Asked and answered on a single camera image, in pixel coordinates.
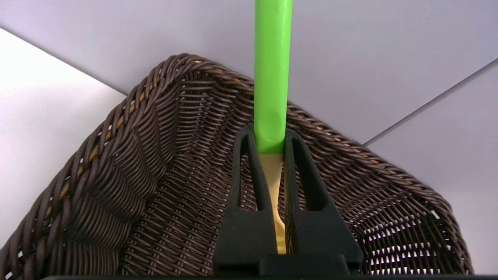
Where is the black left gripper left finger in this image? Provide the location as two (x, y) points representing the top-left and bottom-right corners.
(213, 124), (279, 273)

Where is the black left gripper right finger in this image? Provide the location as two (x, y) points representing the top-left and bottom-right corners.
(283, 128), (365, 273)

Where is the yellow pasta spoon green handle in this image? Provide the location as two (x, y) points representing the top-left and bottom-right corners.
(254, 0), (293, 255)

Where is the dark brown wicker basket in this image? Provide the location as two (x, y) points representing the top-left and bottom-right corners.
(0, 53), (475, 278)

